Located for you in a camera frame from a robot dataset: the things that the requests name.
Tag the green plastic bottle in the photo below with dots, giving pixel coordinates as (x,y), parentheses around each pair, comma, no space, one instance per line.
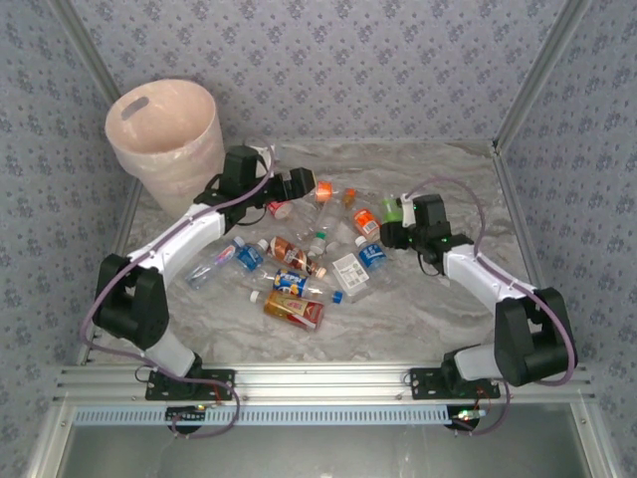
(390,209)

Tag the blue label bottle white cap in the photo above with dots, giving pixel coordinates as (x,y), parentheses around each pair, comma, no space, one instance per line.
(249,257)
(373,257)

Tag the red label clear bottle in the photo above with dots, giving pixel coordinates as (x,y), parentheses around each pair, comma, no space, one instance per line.
(278,210)

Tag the white label square bottle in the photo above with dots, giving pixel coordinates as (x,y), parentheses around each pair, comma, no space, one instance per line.
(348,276)

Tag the brown coffee bottle beige cap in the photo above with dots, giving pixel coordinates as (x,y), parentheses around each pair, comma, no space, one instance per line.
(288,254)

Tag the Pepsi bottle blue cap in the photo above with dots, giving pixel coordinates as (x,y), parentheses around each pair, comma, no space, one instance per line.
(291,284)

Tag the clear water bottle blue cap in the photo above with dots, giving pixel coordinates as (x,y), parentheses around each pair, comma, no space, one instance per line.
(214,264)

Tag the golden red tea bottle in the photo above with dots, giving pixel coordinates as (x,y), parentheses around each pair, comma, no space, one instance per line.
(293,309)

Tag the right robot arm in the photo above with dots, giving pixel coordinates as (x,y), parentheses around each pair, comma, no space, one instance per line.
(478,274)

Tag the pink plastic bin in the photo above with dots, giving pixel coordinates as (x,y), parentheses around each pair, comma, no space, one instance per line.
(144,164)

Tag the orange label clear bottle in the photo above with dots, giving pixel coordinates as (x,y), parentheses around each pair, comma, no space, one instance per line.
(323,191)

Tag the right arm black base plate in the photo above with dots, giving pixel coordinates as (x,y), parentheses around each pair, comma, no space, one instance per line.
(428,386)

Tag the aluminium front rail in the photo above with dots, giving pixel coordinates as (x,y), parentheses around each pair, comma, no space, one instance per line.
(318,383)

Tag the aluminium frame post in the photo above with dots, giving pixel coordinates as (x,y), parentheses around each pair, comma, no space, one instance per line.
(85,50)
(540,74)

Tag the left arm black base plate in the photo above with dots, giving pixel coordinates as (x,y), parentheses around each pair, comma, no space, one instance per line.
(159,391)

